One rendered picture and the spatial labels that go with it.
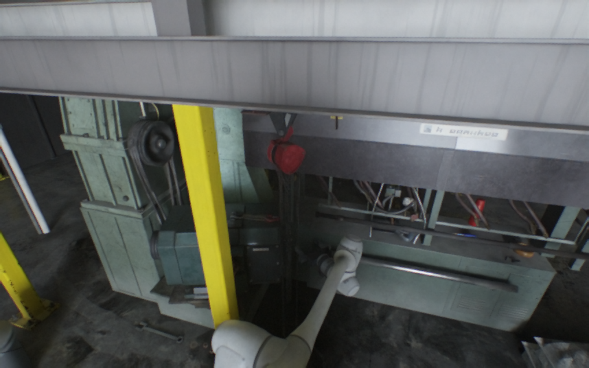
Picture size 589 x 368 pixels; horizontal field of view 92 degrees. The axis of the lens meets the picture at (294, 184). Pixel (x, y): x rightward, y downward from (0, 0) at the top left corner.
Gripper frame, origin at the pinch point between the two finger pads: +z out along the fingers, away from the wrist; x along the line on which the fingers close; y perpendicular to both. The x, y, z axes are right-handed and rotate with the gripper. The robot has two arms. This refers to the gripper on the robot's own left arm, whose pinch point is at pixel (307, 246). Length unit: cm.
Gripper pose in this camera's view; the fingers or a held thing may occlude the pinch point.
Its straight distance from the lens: 165.2
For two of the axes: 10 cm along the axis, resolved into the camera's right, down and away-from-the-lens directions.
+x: -8.5, 2.4, -4.8
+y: 0.0, -8.9, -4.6
